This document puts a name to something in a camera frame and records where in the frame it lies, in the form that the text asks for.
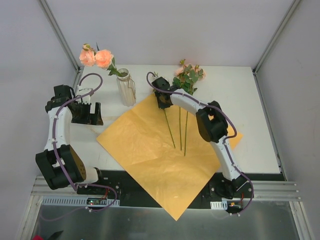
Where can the left aluminium corner post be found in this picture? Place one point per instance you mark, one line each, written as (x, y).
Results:
(59, 34)

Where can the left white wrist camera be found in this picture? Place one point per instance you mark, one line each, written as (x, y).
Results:
(83, 95)

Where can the white ribbed ceramic vase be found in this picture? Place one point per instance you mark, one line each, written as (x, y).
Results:
(126, 87)

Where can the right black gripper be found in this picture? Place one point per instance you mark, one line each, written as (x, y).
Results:
(162, 100)

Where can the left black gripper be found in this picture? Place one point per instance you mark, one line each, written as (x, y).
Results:
(85, 115)

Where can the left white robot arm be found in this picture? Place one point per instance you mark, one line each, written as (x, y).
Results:
(59, 163)

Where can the right aluminium corner post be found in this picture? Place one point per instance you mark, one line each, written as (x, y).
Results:
(279, 30)

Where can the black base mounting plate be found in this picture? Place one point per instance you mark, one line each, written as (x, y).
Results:
(131, 194)

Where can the orange wrapping paper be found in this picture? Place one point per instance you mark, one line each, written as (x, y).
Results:
(139, 140)

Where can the pink rosebud leafy stem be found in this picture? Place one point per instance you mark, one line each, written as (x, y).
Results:
(185, 78)

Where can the cream printed ribbon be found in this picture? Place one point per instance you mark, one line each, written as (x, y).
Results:
(97, 129)

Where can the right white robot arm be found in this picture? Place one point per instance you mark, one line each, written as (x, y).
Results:
(212, 127)

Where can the aluminium corner post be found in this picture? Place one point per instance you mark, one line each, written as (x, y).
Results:
(59, 34)
(279, 30)

